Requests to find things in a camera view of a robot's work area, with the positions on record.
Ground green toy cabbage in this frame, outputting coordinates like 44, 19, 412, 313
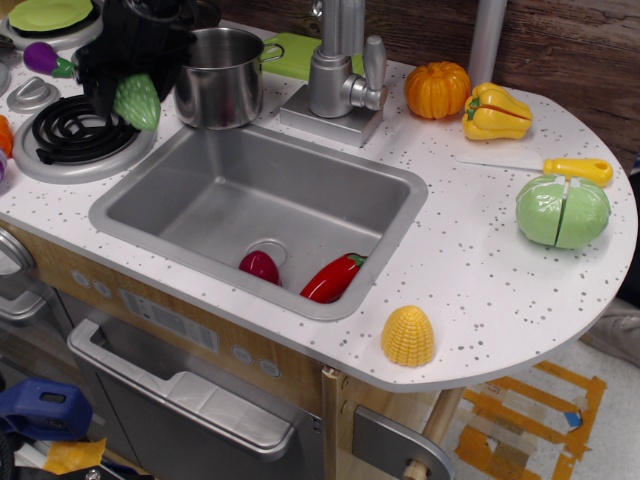
516, 174, 611, 250

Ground green bumpy toy squash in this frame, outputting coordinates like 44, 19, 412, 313
113, 73, 161, 131

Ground grey oven door handle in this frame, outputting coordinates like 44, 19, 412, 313
1, 228, 50, 327

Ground red toy chili pepper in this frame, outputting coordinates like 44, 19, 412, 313
300, 253, 367, 304

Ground grey dishwasher door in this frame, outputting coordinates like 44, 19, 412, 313
67, 318, 324, 479

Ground purple toy eggplant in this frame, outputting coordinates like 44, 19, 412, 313
23, 42, 77, 78

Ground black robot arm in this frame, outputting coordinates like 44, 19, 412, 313
75, 1, 199, 117

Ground yellow toy corn piece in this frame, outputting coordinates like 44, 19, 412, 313
380, 305, 435, 367

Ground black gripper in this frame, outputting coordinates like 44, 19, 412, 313
75, 9, 196, 118

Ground stainless steel pot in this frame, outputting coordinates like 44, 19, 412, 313
173, 27, 285, 130

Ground grey vertical pole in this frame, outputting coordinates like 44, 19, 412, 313
467, 0, 508, 86

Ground orange toy pumpkin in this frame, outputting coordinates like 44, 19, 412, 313
404, 61, 471, 120

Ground blue plastic device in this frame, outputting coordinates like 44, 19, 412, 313
1, 378, 93, 441

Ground green cutting board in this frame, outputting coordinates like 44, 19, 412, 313
259, 32, 366, 81

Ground orange toy at left edge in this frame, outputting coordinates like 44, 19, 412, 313
0, 115, 13, 158

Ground green toy plate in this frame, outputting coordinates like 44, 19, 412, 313
8, 0, 93, 33

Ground silver toy faucet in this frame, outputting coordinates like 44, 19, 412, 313
279, 0, 388, 147

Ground black coil front burner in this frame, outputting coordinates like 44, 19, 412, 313
12, 95, 156, 185

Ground grey toy sink basin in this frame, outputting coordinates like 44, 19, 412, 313
89, 125, 428, 321

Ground yellow handled toy knife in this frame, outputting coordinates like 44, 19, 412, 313
456, 150, 614, 187

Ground dark red toy vegetable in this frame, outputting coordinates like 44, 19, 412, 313
239, 250, 282, 286

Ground grey stove knob lower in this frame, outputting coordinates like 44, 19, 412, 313
7, 76, 60, 114

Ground yellow toy bell pepper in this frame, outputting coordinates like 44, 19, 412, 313
462, 82, 533, 141

